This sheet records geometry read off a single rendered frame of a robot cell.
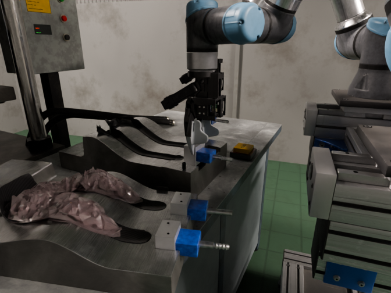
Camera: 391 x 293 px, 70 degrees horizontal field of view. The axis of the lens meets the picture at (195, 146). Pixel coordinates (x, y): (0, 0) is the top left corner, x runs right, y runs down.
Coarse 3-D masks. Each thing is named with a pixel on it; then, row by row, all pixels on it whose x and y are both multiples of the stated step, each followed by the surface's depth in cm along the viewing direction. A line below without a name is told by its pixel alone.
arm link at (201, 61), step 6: (186, 54) 67; (192, 54) 64; (198, 54) 64; (204, 54) 64; (210, 54) 64; (216, 54) 66; (192, 60) 65; (198, 60) 64; (204, 60) 64; (210, 60) 65; (216, 60) 66; (192, 66) 65; (198, 66) 65; (204, 66) 65; (210, 66) 65; (216, 66) 67
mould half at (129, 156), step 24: (144, 120) 102; (96, 144) 83; (120, 144) 85; (144, 144) 90; (216, 144) 90; (72, 168) 92; (96, 168) 87; (120, 168) 82; (144, 168) 77; (168, 168) 73; (192, 168) 73; (216, 168) 87; (192, 192) 74
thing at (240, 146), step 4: (240, 144) 105; (244, 144) 105; (248, 144) 105; (236, 148) 102; (240, 148) 101; (244, 148) 101; (248, 148) 101; (252, 148) 104; (240, 152) 102; (244, 152) 101; (248, 152) 100
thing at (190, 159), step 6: (186, 144) 75; (198, 144) 75; (186, 150) 75; (198, 150) 75; (204, 150) 75; (210, 150) 75; (186, 156) 75; (192, 156) 74; (198, 156) 74; (204, 156) 73; (210, 156) 72; (216, 156) 73; (222, 156) 73; (186, 162) 76; (192, 162) 75; (198, 162) 76; (204, 162) 74; (210, 162) 73
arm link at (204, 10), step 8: (200, 0) 60; (208, 0) 61; (192, 8) 61; (200, 8) 60; (208, 8) 61; (192, 16) 62; (200, 16) 60; (192, 24) 62; (200, 24) 60; (192, 32) 63; (200, 32) 61; (192, 40) 63; (200, 40) 63; (192, 48) 64; (200, 48) 63; (208, 48) 64; (216, 48) 65
